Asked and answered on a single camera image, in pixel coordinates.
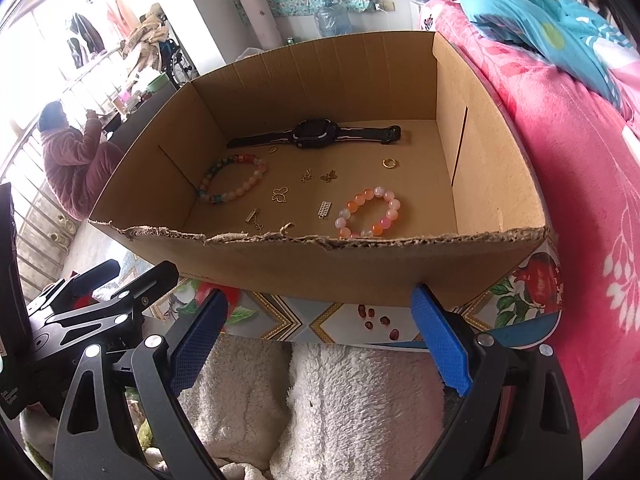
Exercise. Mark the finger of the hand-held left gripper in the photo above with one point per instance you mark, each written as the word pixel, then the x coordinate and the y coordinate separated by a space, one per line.
pixel 155 277
pixel 102 270

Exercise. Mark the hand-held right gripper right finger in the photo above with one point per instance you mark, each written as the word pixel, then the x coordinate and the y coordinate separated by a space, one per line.
pixel 440 340

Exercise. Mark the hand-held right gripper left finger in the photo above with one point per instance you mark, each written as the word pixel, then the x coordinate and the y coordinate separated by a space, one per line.
pixel 192 340

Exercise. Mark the brown cardboard box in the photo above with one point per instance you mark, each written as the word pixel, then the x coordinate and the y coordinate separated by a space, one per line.
pixel 300 265

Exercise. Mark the gold butterfly outline charm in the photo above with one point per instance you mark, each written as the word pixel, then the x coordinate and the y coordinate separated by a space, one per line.
pixel 276 196

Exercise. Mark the small abacus charm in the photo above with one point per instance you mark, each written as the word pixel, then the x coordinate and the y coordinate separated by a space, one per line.
pixel 324 210

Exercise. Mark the gold bee charm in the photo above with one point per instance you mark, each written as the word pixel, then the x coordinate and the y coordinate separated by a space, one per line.
pixel 328 176

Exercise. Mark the metal balcony railing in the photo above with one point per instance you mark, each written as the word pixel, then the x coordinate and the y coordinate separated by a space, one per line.
pixel 30 230

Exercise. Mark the patterned tablecloth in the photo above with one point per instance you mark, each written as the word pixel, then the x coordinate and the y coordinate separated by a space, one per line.
pixel 320 325

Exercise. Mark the white fluffy robe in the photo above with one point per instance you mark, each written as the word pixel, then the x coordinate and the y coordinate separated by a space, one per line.
pixel 320 410

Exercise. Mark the small gold hook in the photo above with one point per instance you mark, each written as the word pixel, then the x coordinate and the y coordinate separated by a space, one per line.
pixel 286 230

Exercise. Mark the dark table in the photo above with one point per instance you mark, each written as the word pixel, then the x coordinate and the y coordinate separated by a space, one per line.
pixel 135 120

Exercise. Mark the green basin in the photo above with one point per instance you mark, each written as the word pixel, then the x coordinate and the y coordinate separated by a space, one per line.
pixel 157 83

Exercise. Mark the pink floral blanket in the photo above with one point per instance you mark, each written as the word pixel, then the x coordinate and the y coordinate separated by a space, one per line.
pixel 565 170

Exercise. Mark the wheelchair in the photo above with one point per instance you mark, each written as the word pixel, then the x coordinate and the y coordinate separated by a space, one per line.
pixel 176 65

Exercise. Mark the black wrist watch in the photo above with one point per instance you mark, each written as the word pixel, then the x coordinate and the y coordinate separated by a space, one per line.
pixel 315 132

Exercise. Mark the dark hanging jacket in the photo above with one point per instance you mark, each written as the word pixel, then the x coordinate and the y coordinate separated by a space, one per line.
pixel 85 37

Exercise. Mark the beige clothes pile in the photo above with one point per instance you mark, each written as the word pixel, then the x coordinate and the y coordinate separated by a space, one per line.
pixel 145 40

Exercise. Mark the pink hanging garment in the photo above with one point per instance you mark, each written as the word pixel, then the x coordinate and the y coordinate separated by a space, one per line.
pixel 119 17

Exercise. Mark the white paper roll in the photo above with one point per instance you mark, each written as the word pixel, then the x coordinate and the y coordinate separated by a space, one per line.
pixel 260 17

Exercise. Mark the clear empty water bottle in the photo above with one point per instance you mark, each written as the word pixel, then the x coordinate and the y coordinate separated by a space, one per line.
pixel 334 19

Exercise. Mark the white water dispenser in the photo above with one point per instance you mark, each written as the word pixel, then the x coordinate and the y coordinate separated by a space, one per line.
pixel 419 14

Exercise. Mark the blue patterned quilt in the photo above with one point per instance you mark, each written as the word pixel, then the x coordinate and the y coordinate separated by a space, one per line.
pixel 540 25

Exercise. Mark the wall socket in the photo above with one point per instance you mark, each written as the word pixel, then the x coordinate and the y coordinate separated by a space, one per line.
pixel 385 7

